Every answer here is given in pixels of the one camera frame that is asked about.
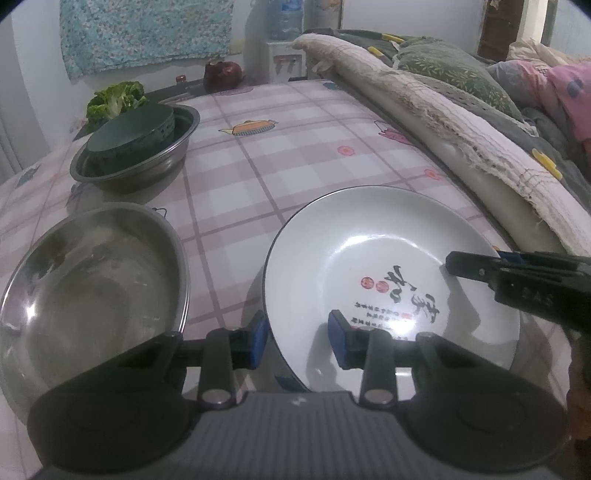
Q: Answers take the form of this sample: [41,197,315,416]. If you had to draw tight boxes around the dark red plastic bag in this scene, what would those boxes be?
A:
[204,60,244,93]

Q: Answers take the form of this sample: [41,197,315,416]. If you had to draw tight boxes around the white printed plate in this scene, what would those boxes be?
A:
[261,185,522,393]

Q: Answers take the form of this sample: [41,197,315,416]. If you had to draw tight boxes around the stainless steel basin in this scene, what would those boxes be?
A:
[0,202,191,416]
[69,104,201,193]

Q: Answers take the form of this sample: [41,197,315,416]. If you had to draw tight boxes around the green floral pillow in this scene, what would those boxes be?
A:
[394,37,527,123]

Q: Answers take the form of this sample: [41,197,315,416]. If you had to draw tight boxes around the blue floral curtain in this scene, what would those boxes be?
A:
[59,0,234,84]

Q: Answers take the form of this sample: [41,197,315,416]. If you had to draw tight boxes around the cream cloth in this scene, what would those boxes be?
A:
[508,38,559,63]

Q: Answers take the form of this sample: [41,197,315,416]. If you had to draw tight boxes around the white quilted mattress pad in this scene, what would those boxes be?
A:
[292,33,591,257]

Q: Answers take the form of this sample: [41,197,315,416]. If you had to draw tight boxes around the grey blanket with yellow marks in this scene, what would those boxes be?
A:
[318,28,591,222]

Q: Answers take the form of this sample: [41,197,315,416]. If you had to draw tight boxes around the pink blanket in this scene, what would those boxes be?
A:
[487,60,591,153]

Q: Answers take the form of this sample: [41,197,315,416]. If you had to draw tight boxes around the green lettuce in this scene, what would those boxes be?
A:
[86,82,148,127]

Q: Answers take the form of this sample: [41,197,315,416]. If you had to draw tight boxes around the dark low table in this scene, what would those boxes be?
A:
[74,78,213,134]

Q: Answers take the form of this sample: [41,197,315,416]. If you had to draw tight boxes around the green ceramic bowl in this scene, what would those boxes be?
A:
[85,100,176,174]

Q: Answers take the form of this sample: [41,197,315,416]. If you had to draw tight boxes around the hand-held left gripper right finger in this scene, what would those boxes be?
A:
[327,309,478,411]

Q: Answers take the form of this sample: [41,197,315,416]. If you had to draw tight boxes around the checked printed tablecloth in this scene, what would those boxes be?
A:
[0,78,573,480]

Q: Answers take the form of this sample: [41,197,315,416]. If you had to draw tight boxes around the blue water bottle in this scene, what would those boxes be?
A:
[268,0,303,41]

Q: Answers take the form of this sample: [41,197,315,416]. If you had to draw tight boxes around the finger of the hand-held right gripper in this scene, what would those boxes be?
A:
[445,251,591,290]

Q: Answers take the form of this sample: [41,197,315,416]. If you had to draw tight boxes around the white mattress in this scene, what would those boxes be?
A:
[332,69,573,259]

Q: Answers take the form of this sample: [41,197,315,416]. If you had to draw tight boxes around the white water dispenser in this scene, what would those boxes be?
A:
[265,39,308,84]

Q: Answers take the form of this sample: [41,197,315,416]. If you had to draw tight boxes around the brown wooden door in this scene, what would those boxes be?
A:
[478,0,527,61]

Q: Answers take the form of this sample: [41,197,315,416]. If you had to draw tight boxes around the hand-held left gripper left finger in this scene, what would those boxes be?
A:
[115,309,270,411]

